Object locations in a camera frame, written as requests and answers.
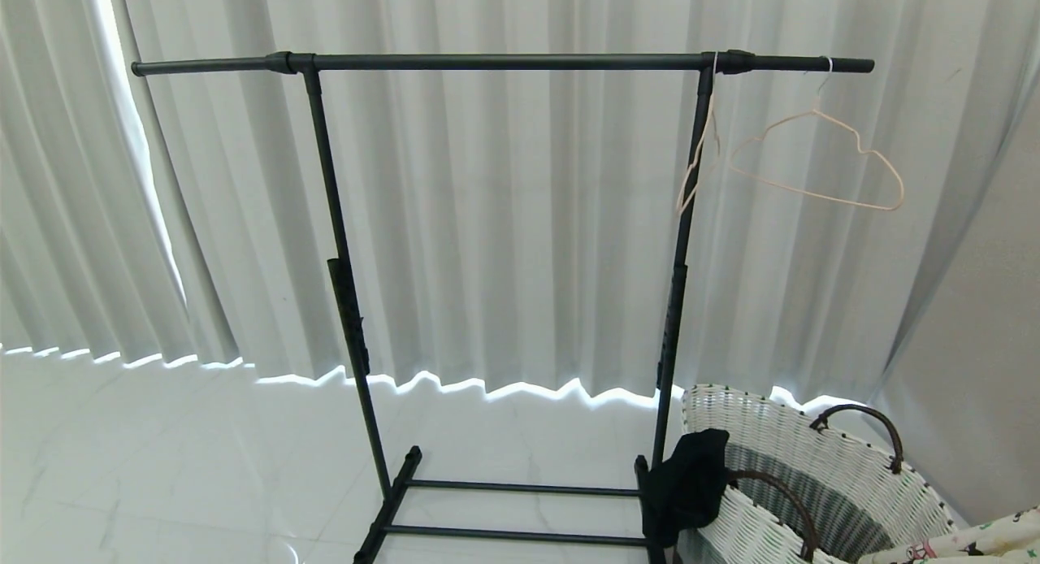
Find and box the white laundry basket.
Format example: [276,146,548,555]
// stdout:
[681,384,960,564]

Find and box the black garment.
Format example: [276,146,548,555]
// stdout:
[642,428,732,549]

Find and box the pink clothes hanger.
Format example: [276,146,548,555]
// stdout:
[676,54,722,216]
[727,58,905,213]

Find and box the cream printed garment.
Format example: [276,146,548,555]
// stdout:
[857,505,1040,564]

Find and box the white curtain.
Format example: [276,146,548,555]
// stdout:
[0,0,1040,406]

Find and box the black clothes rack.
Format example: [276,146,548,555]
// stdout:
[130,50,875,564]

